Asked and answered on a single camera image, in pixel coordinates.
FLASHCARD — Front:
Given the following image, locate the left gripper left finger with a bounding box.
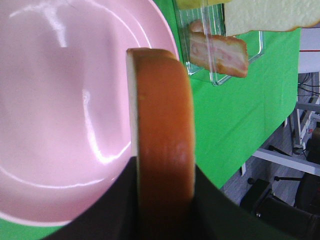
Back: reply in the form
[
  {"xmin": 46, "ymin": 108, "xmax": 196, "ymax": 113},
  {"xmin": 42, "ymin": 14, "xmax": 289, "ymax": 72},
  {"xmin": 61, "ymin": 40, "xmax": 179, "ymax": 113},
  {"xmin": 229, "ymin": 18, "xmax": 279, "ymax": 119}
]
[{"xmin": 43, "ymin": 156, "xmax": 138, "ymax": 240}]

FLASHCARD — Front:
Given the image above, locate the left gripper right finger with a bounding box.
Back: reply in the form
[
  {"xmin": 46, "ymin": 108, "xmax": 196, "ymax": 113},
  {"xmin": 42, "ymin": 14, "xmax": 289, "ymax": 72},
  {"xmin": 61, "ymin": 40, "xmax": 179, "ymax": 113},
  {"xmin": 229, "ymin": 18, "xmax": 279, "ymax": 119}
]
[{"xmin": 191, "ymin": 166, "xmax": 292, "ymax": 240}]

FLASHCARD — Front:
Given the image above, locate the toy bread slice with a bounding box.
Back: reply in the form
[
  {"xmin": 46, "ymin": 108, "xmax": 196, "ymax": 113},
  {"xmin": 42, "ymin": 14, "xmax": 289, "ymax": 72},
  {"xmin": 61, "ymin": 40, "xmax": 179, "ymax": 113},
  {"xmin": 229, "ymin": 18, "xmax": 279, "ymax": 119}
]
[
  {"xmin": 126, "ymin": 48, "xmax": 195, "ymax": 240},
  {"xmin": 224, "ymin": 0, "xmax": 320, "ymax": 36}
]

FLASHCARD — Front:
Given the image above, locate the toy bacon strip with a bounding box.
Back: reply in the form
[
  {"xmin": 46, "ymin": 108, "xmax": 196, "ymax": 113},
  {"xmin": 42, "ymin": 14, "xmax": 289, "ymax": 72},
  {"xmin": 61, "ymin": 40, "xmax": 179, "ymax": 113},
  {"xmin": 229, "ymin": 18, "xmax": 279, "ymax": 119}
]
[{"xmin": 187, "ymin": 20, "xmax": 249, "ymax": 78}]

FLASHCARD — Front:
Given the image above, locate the yellow toy cheese slice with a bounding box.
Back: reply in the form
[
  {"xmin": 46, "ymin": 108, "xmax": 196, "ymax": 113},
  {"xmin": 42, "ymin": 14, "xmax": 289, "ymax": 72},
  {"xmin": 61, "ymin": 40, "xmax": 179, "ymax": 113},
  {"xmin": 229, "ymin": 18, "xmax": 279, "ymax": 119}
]
[{"xmin": 175, "ymin": 0, "xmax": 232, "ymax": 10}]

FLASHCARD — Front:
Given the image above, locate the black equipment on floor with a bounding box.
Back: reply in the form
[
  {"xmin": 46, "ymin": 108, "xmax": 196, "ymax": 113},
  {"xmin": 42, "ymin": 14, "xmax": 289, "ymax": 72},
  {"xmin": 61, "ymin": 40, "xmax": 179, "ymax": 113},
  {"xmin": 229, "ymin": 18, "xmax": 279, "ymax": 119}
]
[{"xmin": 239, "ymin": 129, "xmax": 320, "ymax": 240}]

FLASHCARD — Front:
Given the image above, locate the green tablecloth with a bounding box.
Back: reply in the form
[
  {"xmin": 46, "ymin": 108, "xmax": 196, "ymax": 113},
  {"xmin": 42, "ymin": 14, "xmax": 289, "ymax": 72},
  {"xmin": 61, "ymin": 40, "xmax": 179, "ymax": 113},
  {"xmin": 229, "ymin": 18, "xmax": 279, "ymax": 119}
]
[{"xmin": 0, "ymin": 0, "xmax": 300, "ymax": 240}]

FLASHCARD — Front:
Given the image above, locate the pink round plate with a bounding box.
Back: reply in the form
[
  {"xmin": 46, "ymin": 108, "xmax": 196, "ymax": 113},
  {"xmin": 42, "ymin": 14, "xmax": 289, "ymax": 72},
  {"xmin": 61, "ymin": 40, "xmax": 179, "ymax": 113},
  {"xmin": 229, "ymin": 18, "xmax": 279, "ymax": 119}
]
[{"xmin": 0, "ymin": 0, "xmax": 178, "ymax": 227}]

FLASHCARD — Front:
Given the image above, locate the white metal frame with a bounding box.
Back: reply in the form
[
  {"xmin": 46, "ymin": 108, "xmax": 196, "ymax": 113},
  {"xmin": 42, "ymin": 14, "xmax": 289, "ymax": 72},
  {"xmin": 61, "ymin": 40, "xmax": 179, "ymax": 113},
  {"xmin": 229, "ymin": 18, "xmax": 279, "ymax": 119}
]
[{"xmin": 252, "ymin": 91, "xmax": 320, "ymax": 176}]

